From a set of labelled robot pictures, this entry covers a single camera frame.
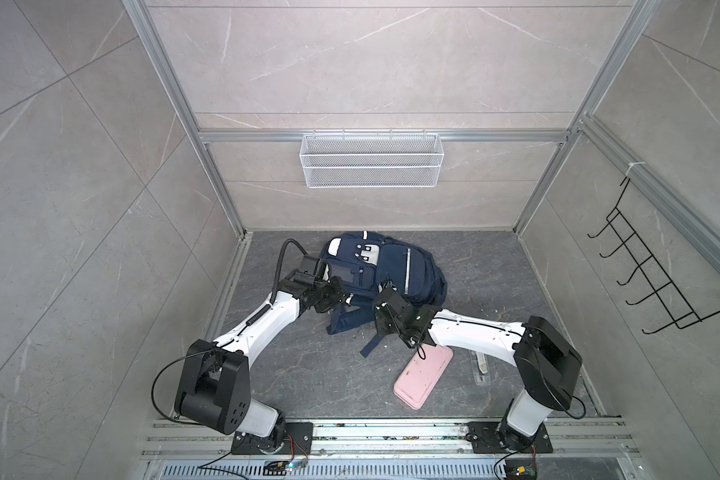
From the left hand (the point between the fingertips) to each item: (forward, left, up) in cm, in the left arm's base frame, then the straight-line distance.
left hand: (349, 287), depth 86 cm
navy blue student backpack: (+14, -6, -7) cm, 17 cm away
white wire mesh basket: (+41, -8, +16) cm, 45 cm away
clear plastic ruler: (-21, -37, -13) cm, 44 cm away
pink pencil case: (-22, -19, -12) cm, 32 cm away
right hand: (-5, -9, -7) cm, 13 cm away
